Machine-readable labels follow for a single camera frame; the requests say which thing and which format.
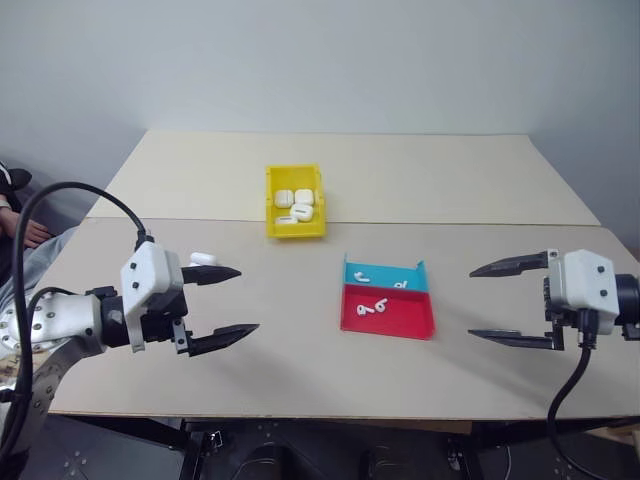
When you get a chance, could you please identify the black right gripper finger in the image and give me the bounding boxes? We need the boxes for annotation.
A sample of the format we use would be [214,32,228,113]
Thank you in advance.
[466,327,566,352]
[468,249,551,279]

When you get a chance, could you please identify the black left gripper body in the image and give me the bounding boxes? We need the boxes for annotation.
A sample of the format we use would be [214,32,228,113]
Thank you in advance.
[141,264,194,357]

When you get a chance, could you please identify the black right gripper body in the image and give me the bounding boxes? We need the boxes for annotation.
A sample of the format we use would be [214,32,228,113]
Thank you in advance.
[542,249,584,352]

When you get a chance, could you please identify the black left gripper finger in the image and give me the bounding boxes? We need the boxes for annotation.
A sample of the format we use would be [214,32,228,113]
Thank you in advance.
[187,323,261,358]
[180,265,243,287]

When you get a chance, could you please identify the yellow plastic bin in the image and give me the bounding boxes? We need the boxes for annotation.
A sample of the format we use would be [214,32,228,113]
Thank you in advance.
[264,164,328,241]

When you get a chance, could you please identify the bystander bare hand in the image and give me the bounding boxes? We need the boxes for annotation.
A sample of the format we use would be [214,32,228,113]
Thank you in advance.
[0,205,52,249]

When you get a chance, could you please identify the red plastic tray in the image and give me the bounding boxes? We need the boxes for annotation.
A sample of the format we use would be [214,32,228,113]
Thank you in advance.
[339,283,438,343]

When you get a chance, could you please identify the blue plastic tray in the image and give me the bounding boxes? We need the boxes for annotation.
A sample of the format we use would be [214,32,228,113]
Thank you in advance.
[342,252,433,294]

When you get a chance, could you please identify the bystander grey trousers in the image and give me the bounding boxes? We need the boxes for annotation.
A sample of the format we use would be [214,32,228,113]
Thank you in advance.
[0,225,80,314]

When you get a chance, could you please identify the dark rounded shape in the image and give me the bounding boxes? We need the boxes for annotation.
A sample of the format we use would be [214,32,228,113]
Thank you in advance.
[238,442,314,480]

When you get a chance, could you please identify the bystander dark sleeve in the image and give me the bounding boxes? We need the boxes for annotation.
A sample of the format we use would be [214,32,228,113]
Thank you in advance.
[0,158,33,203]

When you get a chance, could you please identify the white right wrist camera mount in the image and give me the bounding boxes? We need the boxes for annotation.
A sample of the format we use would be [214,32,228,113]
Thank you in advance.
[547,248,619,336]

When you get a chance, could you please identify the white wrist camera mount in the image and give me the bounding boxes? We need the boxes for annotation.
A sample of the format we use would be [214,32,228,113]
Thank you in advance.
[547,248,619,336]
[119,242,184,354]

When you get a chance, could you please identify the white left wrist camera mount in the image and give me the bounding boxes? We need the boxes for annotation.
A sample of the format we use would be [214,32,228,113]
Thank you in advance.
[119,242,184,354]

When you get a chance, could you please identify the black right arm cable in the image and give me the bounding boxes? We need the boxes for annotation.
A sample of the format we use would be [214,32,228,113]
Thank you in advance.
[545,307,604,480]

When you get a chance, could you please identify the black table frame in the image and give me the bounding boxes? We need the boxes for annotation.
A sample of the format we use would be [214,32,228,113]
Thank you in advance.
[49,413,640,480]

